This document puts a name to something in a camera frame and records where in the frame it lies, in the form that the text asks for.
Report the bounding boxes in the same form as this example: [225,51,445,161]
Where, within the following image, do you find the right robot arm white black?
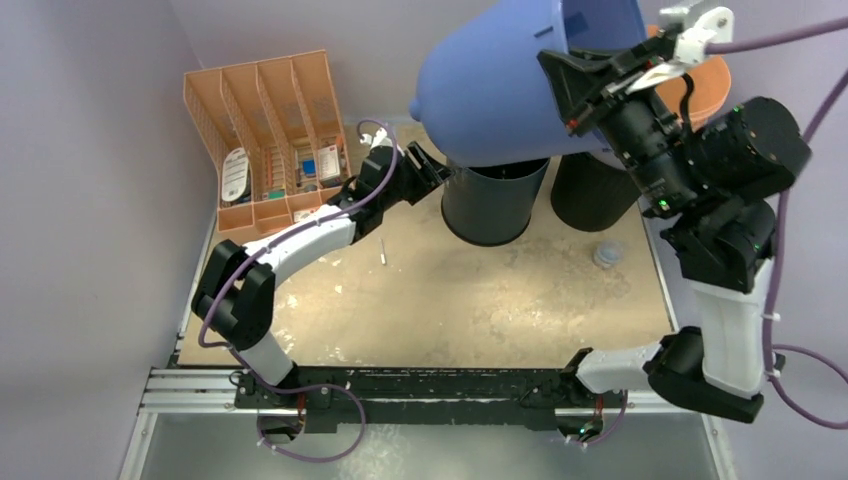
[537,37,811,423]

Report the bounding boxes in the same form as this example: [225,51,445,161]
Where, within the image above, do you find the orange plastic bucket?
[654,56,732,130]

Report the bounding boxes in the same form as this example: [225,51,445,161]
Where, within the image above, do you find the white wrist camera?
[626,1,735,94]
[359,129,394,150]

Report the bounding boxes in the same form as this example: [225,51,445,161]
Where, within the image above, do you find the small boxes in organizer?
[255,140,349,229]

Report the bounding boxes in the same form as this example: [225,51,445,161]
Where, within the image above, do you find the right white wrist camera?
[626,1,735,94]

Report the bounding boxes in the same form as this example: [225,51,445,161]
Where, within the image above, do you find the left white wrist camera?
[359,129,394,150]

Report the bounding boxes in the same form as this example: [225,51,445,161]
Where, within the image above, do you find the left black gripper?
[380,145,454,212]

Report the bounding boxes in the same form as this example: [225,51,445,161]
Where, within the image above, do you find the small clear plastic cup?
[592,240,624,269]

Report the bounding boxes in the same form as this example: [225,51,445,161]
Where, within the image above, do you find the orange plastic file organizer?
[183,50,351,243]

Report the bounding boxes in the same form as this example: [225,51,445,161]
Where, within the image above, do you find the large blue plastic bucket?
[408,0,646,167]

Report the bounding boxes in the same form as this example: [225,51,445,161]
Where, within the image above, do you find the aluminium frame rail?
[135,367,723,419]

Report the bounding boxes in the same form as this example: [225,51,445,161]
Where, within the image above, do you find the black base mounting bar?
[230,366,624,433]

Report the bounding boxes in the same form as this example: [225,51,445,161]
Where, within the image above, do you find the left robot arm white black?
[191,142,452,409]

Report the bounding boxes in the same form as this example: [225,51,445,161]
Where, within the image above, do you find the black ribbed bin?
[550,150,640,232]

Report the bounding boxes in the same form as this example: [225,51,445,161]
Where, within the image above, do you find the white oval package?
[220,147,251,204]

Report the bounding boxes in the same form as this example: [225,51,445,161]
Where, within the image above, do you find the dark navy cylindrical bin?
[441,158,550,247]

